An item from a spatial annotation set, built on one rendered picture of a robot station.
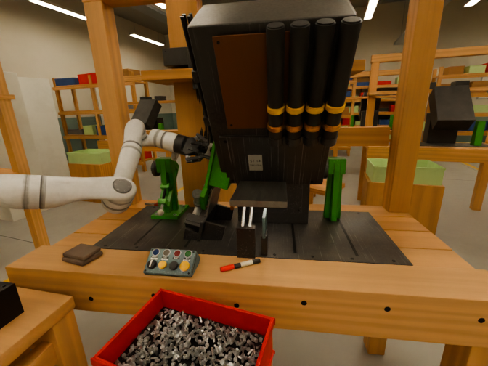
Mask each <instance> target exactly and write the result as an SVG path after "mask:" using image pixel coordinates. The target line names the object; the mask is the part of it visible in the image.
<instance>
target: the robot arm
mask: <svg viewBox="0 0 488 366"><path fill-rule="evenodd" d="M196 140H198V141H199V140H200V141H201V142H197V141H196ZM199 145H200V146H199ZM142 146H154V147H159V148H162V149H164V150H168V151H170V152H172V154H171V159H172V160H173V161H176V160H177V158H178V157H179V154H181V155H184V156H186V158H185V160H186V163H195V162H201V160H202V159H203V158H205V159H209V160H210V156H207V155H206V154H204V153H203V152H201V151H199V150H202V149H204V150H207V149H208V147H209V145H208V140H207V139H205V138H204V137H203V136H201V135H200V134H199V133H197V134H196V136H195V137H194V138H193V137H191V138H189V137H186V136H184V135H181V134H176V133H173V132H167V131H162V130H160V129H152V130H151V131H150V133H149V135H148V134H147V133H146V129H145V125H144V124H143V122H142V121H140V120H138V119H132V120H130V121H129V122H128V123H127V124H126V126H125V130H124V139H123V145H122V148H121V151H120V154H119V157H118V162H117V166H116V169H115V173H114V176H108V177H67V176H43V175H29V174H28V175H27V174H0V207H2V208H13V209H47V208H55V207H58V206H63V205H66V204H69V203H72V202H76V201H79V200H89V199H99V200H101V202H102V206H103V208H104V209H105V210H106V211H108V212H110V213H112V214H119V213H122V212H124V211H126V210H127V209H128V208H129V206H130V205H131V203H132V201H133V199H134V197H135V195H136V193H137V186H136V185H135V183H133V182H132V179H133V177H134V173H135V171H136V169H137V166H138V163H139V159H140V156H141V153H142ZM191 155H194V157H190V156H191Z"/></svg>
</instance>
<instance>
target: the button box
mask: <svg viewBox="0 0 488 366"><path fill-rule="evenodd" d="M155 249H158V250H159V253H158V254H157V255H154V254H153V251H154V250H155ZM165 250H169V251H170V253H169V255H167V256H164V255H163V252H164V251H165ZM175 251H177V250H175V249H162V248H151V250H150V254H149V256H148V259H147V263H148V261H149V260H155V262H156V265H155V267H153V268H152V269H150V268H148V267H147V263H146V264H145V268H144V271H143V273H144V274H145V275H163V276H175V277H192V276H193V275H194V273H195V270H196V269H197V267H198V264H199V262H200V257H199V255H198V252H197V251H191V255H190V256H189V257H186V256H185V253H186V251H190V250H179V251H180V255H179V256H175V255H174V252H175ZM160 261H165V262H166V267H165V268H164V269H160V268H159V267H158V264H159V262H160ZM172 261H175V262H176V263H177V264H178V266H177V268H176V269H170V267H169V264H170V263H171V262H172ZM183 261H187V262H188V263H189V264H190V268H189V269H188V270H187V271H182V270H181V269H180V268H179V266H180V264H181V263H182V262H183Z"/></svg>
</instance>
